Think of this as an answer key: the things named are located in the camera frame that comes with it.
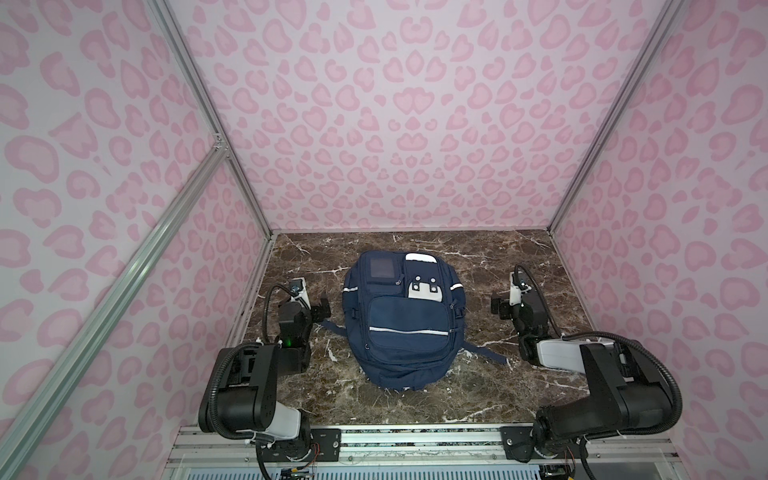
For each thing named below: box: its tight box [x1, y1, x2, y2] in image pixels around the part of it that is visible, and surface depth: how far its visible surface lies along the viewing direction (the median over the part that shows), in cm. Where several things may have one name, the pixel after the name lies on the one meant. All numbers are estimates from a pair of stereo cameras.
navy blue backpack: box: [321, 250, 507, 390], surface depth 90 cm
